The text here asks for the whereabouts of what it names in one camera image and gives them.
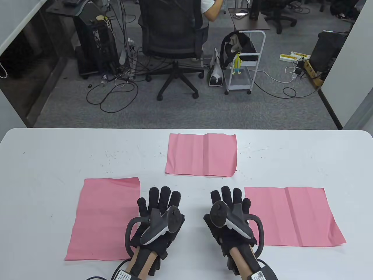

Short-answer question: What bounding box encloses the person's right forearm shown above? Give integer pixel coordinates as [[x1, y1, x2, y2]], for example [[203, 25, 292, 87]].
[[229, 245, 261, 280]]

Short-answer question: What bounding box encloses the brown side table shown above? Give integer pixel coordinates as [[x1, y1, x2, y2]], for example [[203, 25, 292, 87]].
[[228, 8, 271, 32]]

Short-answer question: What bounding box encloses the person's left forearm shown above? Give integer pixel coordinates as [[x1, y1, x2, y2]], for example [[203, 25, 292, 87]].
[[125, 246, 162, 277]]

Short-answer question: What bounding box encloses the thin black floor cable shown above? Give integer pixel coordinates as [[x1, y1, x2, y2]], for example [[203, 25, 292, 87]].
[[254, 81, 319, 99]]

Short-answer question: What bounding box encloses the long white power strip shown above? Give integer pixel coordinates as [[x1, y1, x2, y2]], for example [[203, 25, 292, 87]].
[[119, 38, 138, 81]]

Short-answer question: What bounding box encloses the looped black floor cable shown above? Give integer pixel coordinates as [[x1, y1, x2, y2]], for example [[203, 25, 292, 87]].
[[86, 80, 139, 113]]

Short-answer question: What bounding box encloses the black lit computer case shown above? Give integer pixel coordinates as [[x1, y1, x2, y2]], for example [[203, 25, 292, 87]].
[[309, 30, 349, 73]]

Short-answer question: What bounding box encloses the tangle of black cables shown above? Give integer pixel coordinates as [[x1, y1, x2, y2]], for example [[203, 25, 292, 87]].
[[99, 0, 152, 83]]

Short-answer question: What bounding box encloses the pink cloth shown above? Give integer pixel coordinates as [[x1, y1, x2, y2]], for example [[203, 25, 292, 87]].
[[244, 187, 346, 247], [165, 133, 237, 177], [65, 177, 141, 261]]

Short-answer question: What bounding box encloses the black bottle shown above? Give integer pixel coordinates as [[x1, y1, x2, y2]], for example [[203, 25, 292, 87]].
[[249, 0, 261, 20]]

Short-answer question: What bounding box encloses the white tote bag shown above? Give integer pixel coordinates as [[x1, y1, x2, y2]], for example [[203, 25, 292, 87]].
[[207, 47, 224, 87]]

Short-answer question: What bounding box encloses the white rolling cart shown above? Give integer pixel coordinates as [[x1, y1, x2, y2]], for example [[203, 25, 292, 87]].
[[224, 30, 266, 95]]

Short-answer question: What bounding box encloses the small cream gadget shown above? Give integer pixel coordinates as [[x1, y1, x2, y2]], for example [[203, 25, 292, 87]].
[[96, 15, 112, 29]]

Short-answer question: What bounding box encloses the dark wooden desk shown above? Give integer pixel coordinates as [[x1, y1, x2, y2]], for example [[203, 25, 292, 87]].
[[46, 0, 94, 18]]

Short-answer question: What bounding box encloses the black computer tower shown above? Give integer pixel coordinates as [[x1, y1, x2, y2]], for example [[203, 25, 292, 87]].
[[73, 13, 121, 80]]

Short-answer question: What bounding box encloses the black mesh office chair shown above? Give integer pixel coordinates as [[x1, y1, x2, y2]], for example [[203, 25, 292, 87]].
[[138, 0, 210, 102]]

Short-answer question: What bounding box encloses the person's left hand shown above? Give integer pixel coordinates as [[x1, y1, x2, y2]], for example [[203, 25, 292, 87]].
[[130, 187, 185, 260]]

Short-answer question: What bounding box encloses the yellow toy figure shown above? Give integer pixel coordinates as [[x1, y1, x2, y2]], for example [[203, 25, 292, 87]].
[[232, 52, 243, 76]]

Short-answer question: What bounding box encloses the white floor cable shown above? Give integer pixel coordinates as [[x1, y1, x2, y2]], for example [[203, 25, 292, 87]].
[[256, 66, 303, 84]]

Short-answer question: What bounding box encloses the black bag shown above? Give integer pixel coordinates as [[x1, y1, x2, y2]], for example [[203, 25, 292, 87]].
[[219, 32, 258, 70]]

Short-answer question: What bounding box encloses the black swivel chair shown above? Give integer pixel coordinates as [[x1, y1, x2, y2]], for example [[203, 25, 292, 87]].
[[261, 0, 298, 34]]

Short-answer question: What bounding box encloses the person's right hand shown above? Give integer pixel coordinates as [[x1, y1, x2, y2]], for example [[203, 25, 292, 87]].
[[203, 187, 258, 257]]

